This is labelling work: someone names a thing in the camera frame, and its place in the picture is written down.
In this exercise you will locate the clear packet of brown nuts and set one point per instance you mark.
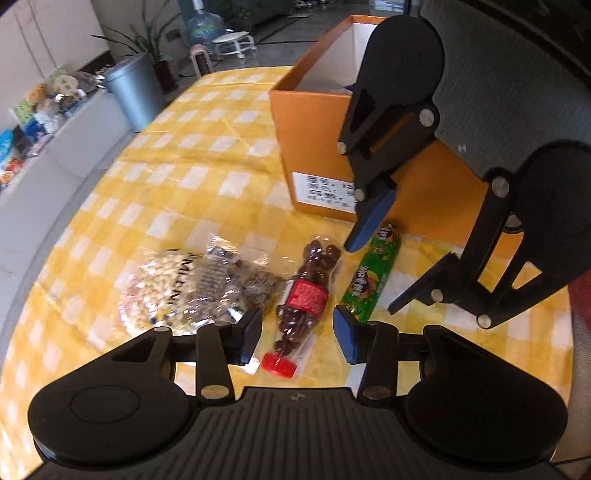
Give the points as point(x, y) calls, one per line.
point(249, 286)

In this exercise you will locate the blue water jug with pump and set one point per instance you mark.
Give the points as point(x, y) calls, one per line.
point(203, 27)

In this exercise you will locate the grey-blue trash can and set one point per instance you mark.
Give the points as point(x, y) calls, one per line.
point(134, 92)

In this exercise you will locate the potted plant with long leaves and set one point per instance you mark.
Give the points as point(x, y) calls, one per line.
point(164, 74)

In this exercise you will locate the red fabric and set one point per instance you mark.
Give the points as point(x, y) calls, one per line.
point(581, 332)

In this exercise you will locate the clear packet of pale snacks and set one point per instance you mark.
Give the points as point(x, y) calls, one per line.
point(152, 286)

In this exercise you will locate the pink space heater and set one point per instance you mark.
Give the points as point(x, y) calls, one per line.
point(199, 60)

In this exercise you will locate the white round stool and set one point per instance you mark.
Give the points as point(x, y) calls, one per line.
point(233, 39)

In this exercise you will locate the blue snack bag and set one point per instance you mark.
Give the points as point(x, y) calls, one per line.
point(9, 161)

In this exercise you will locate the cola bottle shaped candy pack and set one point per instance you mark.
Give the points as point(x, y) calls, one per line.
point(304, 295)

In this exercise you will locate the teddy bear bouquet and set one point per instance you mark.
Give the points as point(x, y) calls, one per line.
point(39, 94)

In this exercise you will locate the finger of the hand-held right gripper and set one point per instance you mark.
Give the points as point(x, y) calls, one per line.
point(434, 286)
point(374, 217)

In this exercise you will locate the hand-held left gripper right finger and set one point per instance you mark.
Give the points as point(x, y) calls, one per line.
point(346, 337)

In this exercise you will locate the round hand fan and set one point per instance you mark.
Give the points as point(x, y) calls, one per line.
point(64, 84)

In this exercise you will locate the yellow checked cloth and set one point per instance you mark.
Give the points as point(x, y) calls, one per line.
point(184, 184)

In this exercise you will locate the orange cardboard box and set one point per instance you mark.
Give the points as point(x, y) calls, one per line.
point(318, 138)

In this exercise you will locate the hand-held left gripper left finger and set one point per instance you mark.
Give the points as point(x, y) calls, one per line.
point(249, 338)

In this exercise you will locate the green candy tube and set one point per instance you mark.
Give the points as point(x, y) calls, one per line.
point(369, 277)

